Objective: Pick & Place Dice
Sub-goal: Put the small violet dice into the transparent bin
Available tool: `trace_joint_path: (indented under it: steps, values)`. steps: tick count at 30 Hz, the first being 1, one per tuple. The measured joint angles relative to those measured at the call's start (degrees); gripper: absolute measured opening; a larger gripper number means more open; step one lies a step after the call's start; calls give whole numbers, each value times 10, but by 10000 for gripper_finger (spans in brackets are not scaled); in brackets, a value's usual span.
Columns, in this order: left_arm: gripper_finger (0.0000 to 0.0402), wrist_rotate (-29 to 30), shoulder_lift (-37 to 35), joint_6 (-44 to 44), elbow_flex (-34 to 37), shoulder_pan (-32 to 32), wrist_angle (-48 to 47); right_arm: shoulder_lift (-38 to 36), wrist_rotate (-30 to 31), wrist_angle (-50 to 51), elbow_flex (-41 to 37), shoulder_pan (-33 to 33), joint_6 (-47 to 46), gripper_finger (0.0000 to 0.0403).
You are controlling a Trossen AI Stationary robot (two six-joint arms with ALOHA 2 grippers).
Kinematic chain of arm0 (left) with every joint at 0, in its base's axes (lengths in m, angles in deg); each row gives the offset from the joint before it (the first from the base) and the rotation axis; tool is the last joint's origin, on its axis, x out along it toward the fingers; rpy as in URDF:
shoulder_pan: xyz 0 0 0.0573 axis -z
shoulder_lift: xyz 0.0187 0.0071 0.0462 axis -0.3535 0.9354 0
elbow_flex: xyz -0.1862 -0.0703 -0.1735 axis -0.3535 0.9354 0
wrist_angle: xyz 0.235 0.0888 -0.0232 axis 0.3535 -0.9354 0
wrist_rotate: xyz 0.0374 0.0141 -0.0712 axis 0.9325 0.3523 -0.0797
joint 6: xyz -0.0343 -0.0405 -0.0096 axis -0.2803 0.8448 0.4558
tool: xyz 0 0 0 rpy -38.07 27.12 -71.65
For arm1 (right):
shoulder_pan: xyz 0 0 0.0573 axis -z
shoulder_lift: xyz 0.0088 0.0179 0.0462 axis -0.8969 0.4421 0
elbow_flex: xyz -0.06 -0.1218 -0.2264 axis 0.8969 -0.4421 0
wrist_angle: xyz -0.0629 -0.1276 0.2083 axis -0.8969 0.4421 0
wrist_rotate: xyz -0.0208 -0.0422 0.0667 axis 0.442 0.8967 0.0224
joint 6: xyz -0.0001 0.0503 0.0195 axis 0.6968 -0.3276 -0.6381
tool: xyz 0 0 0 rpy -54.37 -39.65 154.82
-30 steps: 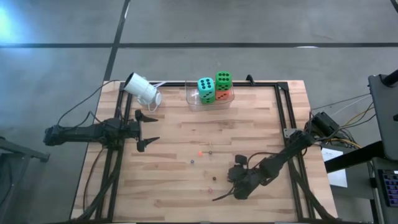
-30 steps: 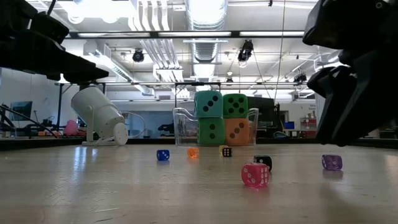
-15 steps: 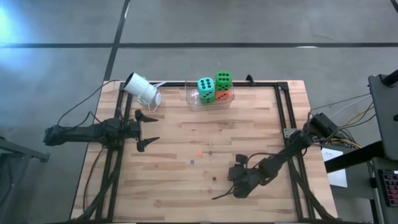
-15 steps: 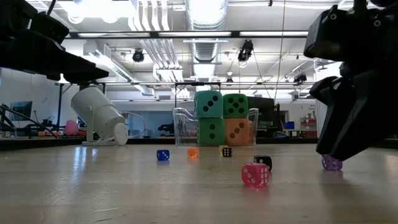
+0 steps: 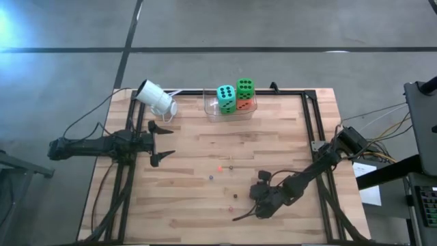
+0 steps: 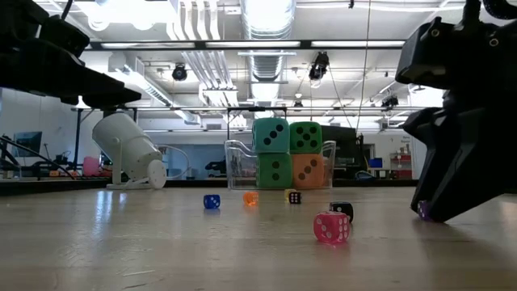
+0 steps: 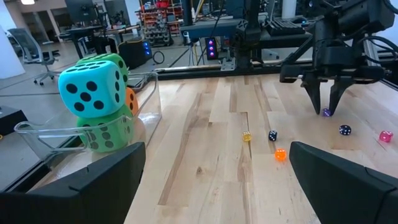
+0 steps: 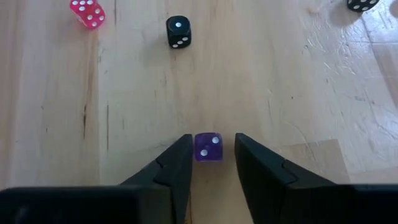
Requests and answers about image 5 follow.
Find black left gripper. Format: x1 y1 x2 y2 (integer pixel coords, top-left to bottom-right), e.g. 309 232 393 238
135 120 177 168

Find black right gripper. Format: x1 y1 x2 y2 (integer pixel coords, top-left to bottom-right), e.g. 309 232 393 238
232 169 293 222

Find large teal foam die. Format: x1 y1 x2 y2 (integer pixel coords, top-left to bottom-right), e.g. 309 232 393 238
216 85 237 107

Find large orange foam die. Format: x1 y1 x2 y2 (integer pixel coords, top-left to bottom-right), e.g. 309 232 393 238
236 98 255 111

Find clear plastic bin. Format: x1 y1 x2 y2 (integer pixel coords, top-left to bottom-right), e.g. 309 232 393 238
203 88 257 123

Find white paper sheet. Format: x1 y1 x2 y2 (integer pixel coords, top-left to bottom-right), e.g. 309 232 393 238
353 162 382 207

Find black stand beam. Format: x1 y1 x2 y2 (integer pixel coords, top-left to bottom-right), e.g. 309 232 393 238
356 154 423 191

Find grey metal stand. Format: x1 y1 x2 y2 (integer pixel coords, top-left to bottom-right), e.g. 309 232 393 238
0 149 55 246

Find backlit keyboard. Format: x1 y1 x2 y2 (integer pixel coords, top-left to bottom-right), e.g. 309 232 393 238
414 186 437 228

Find grey equipment cabinet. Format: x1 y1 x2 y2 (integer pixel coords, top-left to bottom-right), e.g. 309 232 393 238
404 81 437 177

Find black stand pole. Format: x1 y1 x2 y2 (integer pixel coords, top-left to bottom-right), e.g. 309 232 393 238
419 75 437 96

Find white bullet security camera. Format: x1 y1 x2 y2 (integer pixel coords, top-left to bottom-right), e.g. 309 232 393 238
135 79 179 117

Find white camera cable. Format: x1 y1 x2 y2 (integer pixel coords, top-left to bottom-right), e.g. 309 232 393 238
160 88 184 124

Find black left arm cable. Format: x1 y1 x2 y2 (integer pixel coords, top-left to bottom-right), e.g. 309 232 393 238
63 87 132 137

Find brown cable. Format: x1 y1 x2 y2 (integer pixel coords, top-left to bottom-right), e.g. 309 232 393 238
91 160 115 234

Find black aluminium table frame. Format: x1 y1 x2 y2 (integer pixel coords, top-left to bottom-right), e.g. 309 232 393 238
81 89 368 245

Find bundle of coloured wires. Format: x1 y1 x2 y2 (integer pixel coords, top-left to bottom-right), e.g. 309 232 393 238
336 102 414 164

